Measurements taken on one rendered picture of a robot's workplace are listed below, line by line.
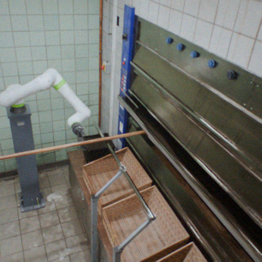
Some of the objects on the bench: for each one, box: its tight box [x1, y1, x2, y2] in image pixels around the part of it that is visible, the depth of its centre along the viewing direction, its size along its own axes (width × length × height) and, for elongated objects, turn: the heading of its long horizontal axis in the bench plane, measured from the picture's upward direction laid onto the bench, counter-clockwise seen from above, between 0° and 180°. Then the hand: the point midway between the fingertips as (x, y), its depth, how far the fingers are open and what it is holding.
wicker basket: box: [82, 147, 152, 217], centre depth 273 cm, size 49×56×28 cm
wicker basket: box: [102, 185, 189, 262], centre depth 227 cm, size 49×56×28 cm
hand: (84, 142), depth 237 cm, fingers open, 13 cm apart
